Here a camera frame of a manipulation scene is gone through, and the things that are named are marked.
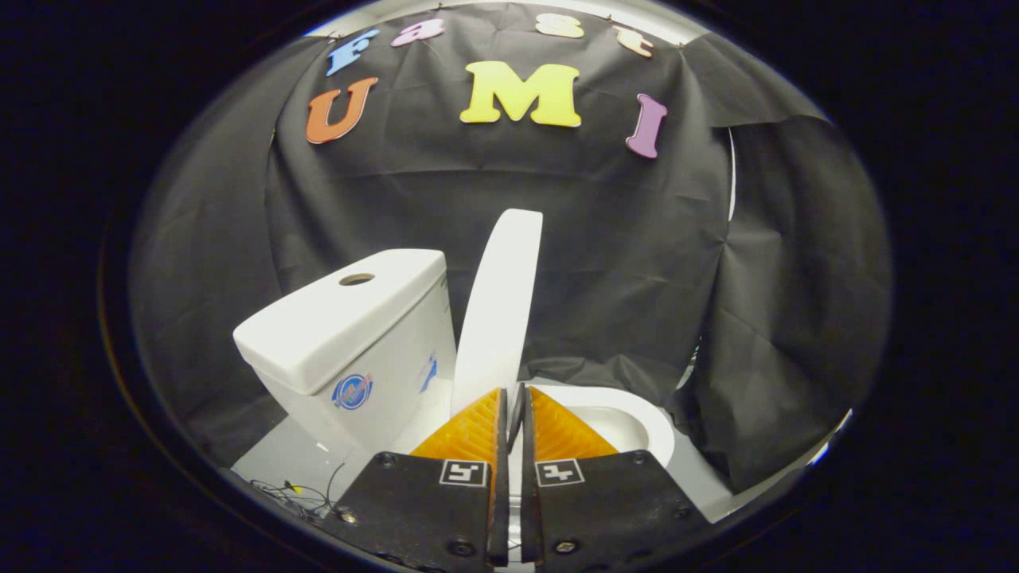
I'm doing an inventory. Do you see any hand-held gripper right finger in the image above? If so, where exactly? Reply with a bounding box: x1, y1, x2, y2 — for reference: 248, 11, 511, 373
519, 384, 715, 571

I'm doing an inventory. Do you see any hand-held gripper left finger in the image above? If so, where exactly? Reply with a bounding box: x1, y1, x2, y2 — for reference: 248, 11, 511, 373
322, 388, 511, 571

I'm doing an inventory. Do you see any white toilet lid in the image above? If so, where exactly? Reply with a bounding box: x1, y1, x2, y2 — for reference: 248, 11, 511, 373
450, 209, 545, 419

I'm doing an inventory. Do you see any black backdrop cloth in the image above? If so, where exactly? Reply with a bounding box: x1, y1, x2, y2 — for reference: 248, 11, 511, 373
127, 0, 892, 496

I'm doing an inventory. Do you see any thin black cable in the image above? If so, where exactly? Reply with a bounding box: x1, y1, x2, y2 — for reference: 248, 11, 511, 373
247, 462, 353, 520

